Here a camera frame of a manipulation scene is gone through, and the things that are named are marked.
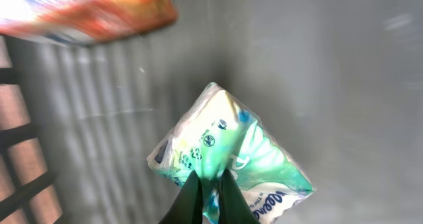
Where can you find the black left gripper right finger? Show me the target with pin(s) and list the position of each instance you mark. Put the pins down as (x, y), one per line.
(233, 208)

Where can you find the orange tissue pack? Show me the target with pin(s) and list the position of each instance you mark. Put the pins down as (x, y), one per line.
(83, 21)

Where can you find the grey plastic basket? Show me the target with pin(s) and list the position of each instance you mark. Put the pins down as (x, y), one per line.
(338, 83)

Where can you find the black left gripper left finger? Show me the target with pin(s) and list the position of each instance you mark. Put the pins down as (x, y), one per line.
(188, 205)

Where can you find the green tissue pack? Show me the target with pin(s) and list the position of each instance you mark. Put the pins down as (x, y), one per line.
(219, 133)

